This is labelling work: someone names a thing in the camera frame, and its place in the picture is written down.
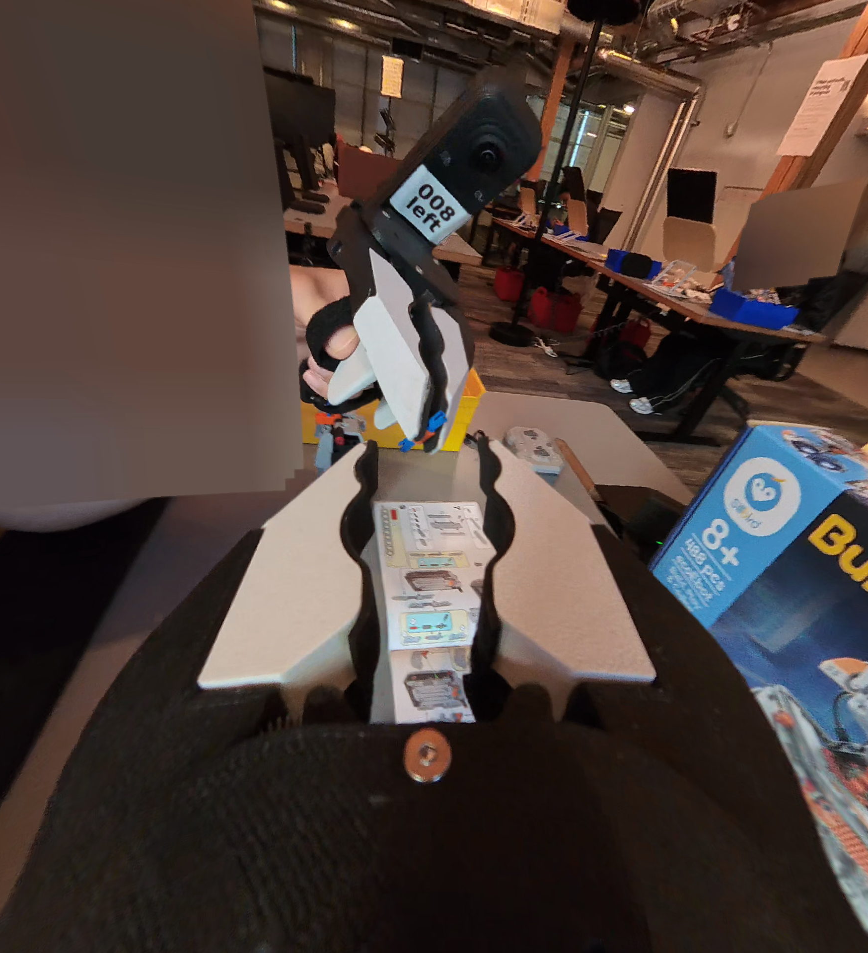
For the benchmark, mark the person's left hand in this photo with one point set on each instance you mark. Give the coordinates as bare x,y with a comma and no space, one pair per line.
322,287

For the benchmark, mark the white paper notice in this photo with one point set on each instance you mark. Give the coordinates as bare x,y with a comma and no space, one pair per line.
821,104

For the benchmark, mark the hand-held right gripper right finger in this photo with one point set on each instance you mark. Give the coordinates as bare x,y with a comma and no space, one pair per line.
560,595

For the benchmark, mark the black device with green light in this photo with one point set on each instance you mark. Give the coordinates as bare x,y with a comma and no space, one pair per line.
639,521

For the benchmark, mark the small red container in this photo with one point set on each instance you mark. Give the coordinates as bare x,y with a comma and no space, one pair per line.
509,284

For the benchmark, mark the grey desk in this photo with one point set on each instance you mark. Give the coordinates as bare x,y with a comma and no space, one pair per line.
628,447

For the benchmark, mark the large red container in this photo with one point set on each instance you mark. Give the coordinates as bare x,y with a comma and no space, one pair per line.
555,311

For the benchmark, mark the hanging yellow paper sign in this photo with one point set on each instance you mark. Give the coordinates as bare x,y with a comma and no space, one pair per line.
391,76

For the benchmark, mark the small blue bin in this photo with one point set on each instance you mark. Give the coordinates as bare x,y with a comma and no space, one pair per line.
631,264

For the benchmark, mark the yellow plastic bin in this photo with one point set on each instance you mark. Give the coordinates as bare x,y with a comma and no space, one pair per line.
467,421

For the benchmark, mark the partly built toy robot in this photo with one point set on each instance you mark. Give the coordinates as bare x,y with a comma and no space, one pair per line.
339,435

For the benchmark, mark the blue plastic connector pin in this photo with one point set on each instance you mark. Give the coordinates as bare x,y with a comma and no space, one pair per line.
435,421

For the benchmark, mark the black floor stand pole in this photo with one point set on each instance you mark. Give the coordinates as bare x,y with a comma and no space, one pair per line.
553,186

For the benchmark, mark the white instruction booklet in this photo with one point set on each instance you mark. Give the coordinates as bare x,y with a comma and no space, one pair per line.
423,566

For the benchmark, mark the blue robot kit box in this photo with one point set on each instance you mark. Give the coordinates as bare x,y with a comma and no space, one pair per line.
776,588

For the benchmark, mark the large blue bin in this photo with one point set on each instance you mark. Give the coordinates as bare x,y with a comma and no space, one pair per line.
750,309

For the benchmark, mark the grey remote controller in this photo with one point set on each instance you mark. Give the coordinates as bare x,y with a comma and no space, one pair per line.
534,449

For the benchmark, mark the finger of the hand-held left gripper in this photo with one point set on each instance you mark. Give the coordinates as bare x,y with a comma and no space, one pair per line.
393,350
455,402

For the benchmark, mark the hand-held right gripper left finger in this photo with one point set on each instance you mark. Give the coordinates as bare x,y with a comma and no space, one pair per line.
285,595

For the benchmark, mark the black bag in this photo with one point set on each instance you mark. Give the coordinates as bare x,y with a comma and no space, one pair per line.
639,354

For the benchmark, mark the open cardboard box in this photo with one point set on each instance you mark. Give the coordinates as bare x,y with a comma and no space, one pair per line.
691,246

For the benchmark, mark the long wooden table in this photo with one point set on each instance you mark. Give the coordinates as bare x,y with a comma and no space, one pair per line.
650,292

